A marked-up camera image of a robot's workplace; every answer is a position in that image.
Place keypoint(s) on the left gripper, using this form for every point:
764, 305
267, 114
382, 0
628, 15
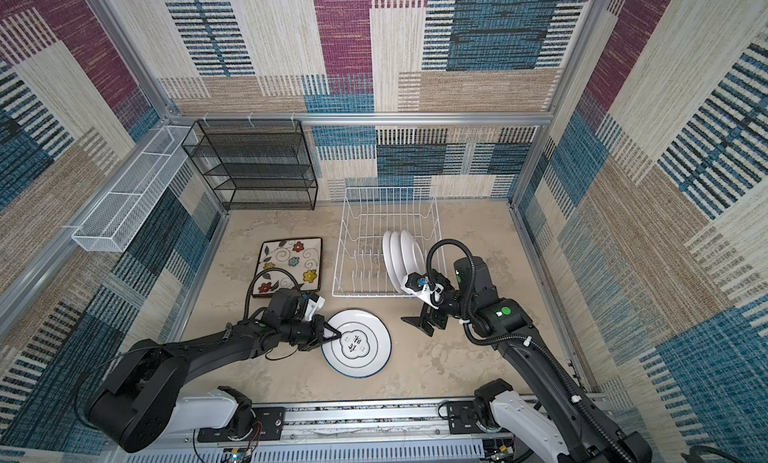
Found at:
318, 329

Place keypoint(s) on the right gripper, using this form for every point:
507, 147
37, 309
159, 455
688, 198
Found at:
432, 315

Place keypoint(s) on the white round plate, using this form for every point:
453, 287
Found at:
365, 346
389, 262
407, 254

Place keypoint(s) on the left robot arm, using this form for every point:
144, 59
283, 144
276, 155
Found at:
140, 399

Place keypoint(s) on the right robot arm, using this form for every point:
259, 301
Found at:
565, 425

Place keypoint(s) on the black mesh shelf rack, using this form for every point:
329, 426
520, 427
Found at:
254, 164

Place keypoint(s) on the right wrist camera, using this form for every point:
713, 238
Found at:
420, 286

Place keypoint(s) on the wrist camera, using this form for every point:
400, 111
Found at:
313, 303
420, 286

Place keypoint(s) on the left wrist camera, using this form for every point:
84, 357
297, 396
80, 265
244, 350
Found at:
313, 303

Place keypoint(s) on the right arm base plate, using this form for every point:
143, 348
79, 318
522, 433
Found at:
468, 417

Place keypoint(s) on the aluminium mounting rail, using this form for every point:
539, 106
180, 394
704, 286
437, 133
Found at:
394, 430

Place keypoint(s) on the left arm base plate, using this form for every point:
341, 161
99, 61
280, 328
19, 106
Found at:
260, 424

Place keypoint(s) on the white wire dish rack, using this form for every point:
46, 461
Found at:
367, 213

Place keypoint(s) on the white wire wall basket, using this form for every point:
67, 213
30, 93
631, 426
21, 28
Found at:
122, 211

